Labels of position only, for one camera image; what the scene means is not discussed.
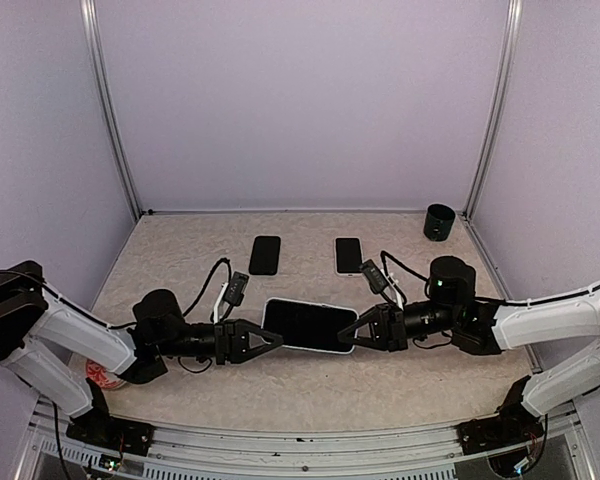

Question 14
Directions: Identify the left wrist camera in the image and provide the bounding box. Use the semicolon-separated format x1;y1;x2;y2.
211;272;249;324

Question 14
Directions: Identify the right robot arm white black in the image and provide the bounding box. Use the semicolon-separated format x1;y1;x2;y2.
338;256;600;444

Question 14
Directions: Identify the left aluminium frame post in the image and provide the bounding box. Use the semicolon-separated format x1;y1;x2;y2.
80;0;143;222

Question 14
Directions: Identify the black phone case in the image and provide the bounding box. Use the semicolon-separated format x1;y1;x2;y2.
249;235;281;276

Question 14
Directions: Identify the aluminium frame post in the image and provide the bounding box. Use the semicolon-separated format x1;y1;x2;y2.
463;0;523;223
80;0;143;222

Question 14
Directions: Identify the red white patterned dish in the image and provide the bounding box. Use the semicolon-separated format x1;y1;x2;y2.
85;359;125;390

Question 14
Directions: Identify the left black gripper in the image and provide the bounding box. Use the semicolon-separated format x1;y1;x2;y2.
156;318;284;365

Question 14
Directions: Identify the pink phone case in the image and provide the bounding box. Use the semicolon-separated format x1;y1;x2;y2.
334;236;365;277

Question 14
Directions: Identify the right aluminium frame post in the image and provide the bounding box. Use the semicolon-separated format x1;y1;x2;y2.
463;0;523;223

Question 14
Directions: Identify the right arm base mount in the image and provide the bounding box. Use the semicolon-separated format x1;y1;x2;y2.
456;415;545;455

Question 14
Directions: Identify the dark green cup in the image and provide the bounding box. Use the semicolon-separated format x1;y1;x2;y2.
423;203;456;242

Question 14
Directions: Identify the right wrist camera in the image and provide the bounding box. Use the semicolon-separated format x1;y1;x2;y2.
359;260;406;309

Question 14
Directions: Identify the light blue phone case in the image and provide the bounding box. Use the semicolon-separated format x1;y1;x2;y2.
262;297;360;355

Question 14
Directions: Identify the front aluminium rail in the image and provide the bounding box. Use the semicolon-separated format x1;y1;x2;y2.
15;400;596;479

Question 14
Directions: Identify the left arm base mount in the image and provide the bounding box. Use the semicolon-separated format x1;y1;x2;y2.
66;417;155;457

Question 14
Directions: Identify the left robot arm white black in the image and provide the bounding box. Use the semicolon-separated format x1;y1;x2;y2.
0;261;283;445

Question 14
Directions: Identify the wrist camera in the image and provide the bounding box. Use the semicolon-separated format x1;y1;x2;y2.
211;272;249;324
359;260;406;309

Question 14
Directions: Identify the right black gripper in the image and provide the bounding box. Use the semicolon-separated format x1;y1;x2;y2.
338;298;461;351

